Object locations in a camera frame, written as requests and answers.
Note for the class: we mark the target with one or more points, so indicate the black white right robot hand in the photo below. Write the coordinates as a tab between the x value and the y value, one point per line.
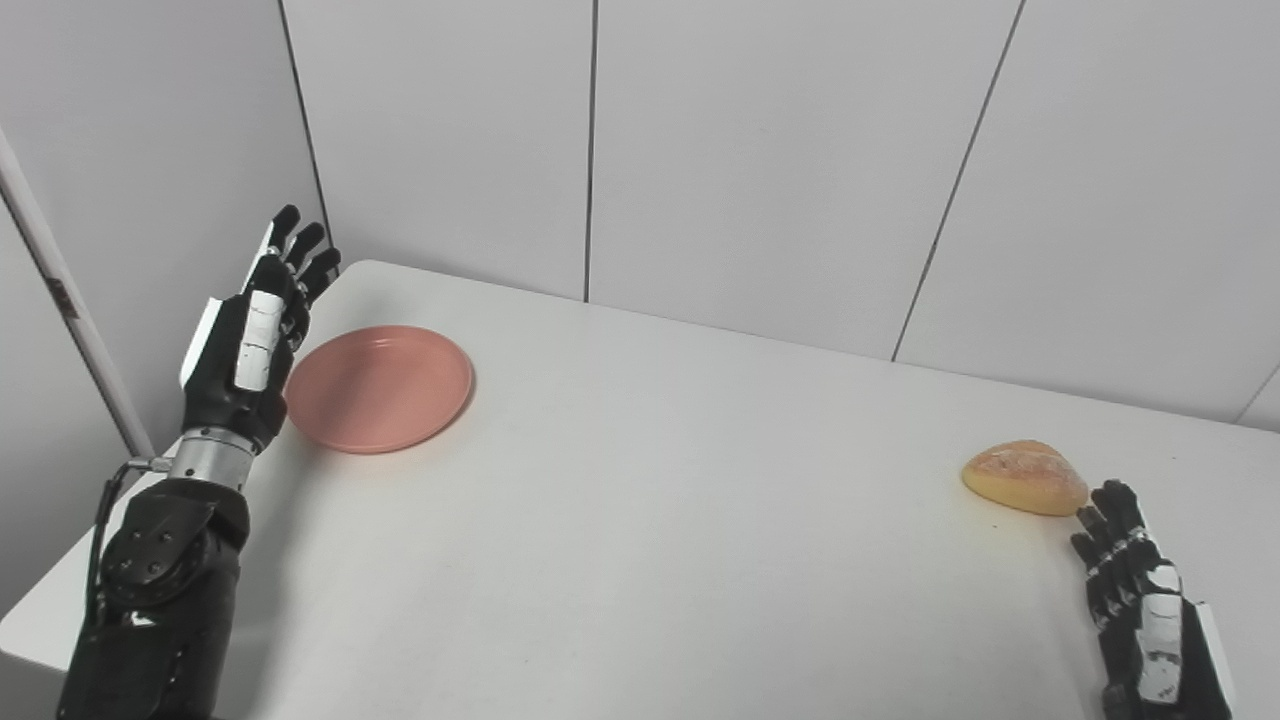
1130	680

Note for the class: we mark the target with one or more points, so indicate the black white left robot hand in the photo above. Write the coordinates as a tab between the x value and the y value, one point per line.
215	370

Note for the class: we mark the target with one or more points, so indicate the white wall corner trim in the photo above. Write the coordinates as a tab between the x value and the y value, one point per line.
70	310

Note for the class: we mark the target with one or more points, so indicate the pink round plate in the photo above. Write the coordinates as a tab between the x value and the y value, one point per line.
380	390

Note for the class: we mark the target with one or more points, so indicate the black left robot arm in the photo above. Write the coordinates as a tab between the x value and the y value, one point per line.
160	600

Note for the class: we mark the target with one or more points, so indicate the golden bread roll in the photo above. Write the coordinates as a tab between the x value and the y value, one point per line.
1025	478

